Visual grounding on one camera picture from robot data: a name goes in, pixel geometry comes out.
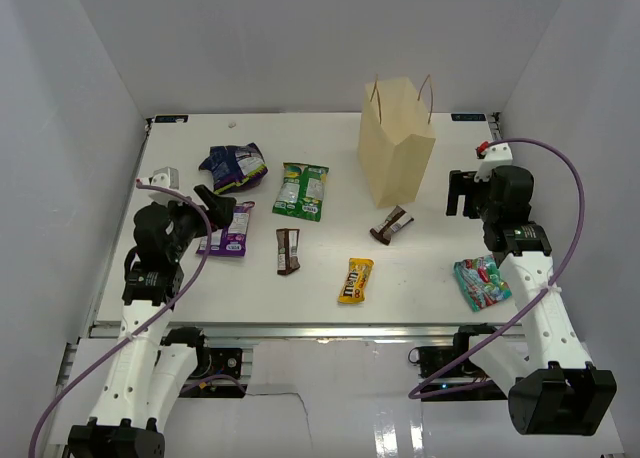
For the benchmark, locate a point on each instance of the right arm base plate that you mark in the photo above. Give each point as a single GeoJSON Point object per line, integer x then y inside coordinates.
{"type": "Point", "coordinates": [428, 359]}

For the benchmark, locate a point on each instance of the crumpled dark purple snack bag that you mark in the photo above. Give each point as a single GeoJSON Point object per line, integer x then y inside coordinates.
{"type": "Point", "coordinates": [235, 168]}

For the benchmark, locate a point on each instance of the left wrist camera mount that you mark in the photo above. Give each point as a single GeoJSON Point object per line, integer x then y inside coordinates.
{"type": "Point", "coordinates": [155, 185]}

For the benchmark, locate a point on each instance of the brown chocolate bar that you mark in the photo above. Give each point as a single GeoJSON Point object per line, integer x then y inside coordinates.
{"type": "Point", "coordinates": [287, 256]}
{"type": "Point", "coordinates": [397, 219]}

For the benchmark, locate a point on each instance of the brown paper bag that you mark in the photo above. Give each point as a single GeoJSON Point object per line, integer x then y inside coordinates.
{"type": "Point", "coordinates": [396, 138]}

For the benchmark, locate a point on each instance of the colourful red green candy bag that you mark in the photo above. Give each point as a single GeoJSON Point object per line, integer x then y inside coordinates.
{"type": "Point", "coordinates": [480, 282]}

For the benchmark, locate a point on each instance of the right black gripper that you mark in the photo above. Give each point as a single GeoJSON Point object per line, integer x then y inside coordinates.
{"type": "Point", "coordinates": [465, 185]}

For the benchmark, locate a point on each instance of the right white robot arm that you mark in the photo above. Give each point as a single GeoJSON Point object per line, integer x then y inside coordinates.
{"type": "Point", "coordinates": [556, 389]}

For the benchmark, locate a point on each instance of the yellow M&M's packet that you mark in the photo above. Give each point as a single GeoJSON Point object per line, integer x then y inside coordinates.
{"type": "Point", "coordinates": [353, 289]}

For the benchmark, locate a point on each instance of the left blue table label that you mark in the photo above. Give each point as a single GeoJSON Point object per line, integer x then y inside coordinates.
{"type": "Point", "coordinates": [170, 119]}

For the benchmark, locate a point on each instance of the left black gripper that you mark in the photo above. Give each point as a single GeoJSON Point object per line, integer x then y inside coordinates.
{"type": "Point", "coordinates": [221, 207]}

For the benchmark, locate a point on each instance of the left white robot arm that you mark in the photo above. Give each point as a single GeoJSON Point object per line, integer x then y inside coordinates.
{"type": "Point", "coordinates": [150, 363]}

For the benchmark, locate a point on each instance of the aluminium front rail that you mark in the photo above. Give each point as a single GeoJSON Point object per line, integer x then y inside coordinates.
{"type": "Point", "coordinates": [321, 331]}

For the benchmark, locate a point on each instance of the blue table label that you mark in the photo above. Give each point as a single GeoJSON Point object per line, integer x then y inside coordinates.
{"type": "Point", "coordinates": [170, 119]}
{"type": "Point", "coordinates": [468, 117]}

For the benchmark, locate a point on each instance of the right blue table label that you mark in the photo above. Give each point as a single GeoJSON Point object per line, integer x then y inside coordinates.
{"type": "Point", "coordinates": [468, 117]}

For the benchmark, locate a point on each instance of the flat purple candy bag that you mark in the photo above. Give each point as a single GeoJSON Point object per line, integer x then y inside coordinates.
{"type": "Point", "coordinates": [230, 241]}

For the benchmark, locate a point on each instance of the green Fox's candy bag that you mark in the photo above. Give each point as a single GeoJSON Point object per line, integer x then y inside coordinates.
{"type": "Point", "coordinates": [302, 191]}

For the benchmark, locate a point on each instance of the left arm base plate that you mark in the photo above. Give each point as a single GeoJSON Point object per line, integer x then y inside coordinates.
{"type": "Point", "coordinates": [218, 361]}

